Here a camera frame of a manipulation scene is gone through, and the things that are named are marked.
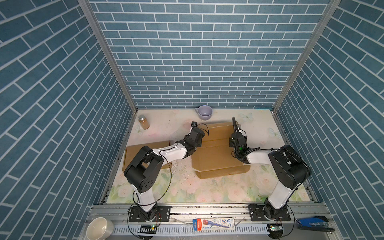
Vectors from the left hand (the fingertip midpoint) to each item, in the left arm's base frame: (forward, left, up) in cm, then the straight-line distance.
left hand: (196, 136), depth 95 cm
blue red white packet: (-46, -5, -7) cm, 47 cm away
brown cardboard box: (-10, -11, -10) cm, 18 cm away
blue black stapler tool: (-47, -57, -3) cm, 74 cm away
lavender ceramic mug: (+26, -7, -4) cm, 27 cm away
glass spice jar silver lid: (+14, +37, -1) cm, 39 cm away
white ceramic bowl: (-47, +44, -4) cm, 64 cm away
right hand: (+2, -26, 0) cm, 26 cm away
